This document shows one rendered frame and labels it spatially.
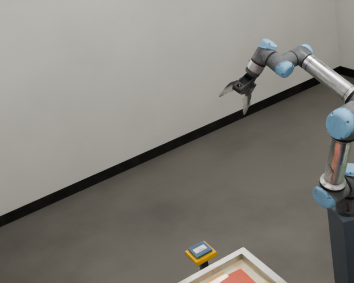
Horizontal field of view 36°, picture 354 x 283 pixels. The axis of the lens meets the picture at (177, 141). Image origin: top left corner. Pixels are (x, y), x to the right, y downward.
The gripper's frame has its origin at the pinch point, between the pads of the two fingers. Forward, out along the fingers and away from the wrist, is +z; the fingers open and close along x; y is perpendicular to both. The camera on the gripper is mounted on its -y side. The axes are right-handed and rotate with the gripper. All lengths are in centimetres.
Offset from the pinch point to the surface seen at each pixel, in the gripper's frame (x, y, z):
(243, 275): -51, -2, 68
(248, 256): -47, 6, 64
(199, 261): -28, 2, 83
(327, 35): 69, 455, 39
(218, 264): -38, -2, 73
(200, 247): -23, 10, 81
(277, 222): -36, 181, 135
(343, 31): 57, 461, 25
